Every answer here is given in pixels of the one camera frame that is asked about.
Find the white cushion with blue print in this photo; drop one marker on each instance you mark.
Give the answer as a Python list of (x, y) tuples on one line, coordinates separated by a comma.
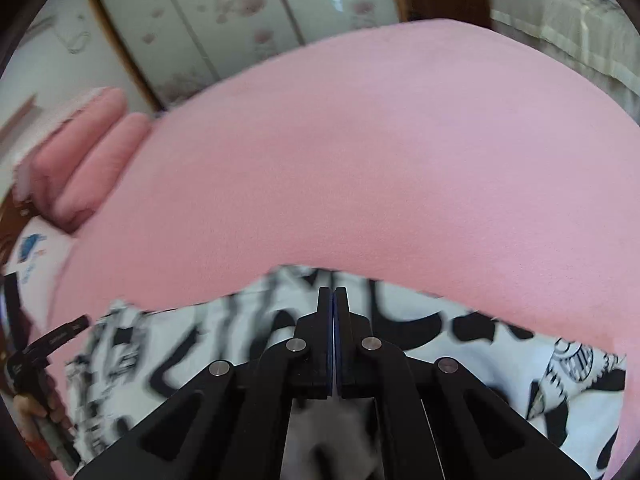
[(35, 260)]

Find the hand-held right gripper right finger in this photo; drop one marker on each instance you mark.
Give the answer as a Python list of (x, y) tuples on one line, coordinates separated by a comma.
[(355, 360)]

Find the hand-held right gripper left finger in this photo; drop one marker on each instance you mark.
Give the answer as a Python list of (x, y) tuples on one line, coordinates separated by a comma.
[(312, 360)]

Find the black and white printed jacket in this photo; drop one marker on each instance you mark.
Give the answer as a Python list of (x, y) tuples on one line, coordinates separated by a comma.
[(200, 330)]

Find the pink bed sheet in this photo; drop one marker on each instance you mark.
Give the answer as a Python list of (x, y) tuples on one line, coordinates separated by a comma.
[(350, 160)]

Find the floral sliding wardrobe doors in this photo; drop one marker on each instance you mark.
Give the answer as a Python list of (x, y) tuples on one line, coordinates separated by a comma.
[(200, 20)]

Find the pink folded pillows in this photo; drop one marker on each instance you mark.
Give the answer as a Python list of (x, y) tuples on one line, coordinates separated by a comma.
[(90, 160)]

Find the brown wooden headboard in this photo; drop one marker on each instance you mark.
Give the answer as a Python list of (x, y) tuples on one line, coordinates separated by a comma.
[(10, 220)]

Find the person's left hand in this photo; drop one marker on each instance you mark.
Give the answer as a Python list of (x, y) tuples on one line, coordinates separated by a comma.
[(35, 405)]

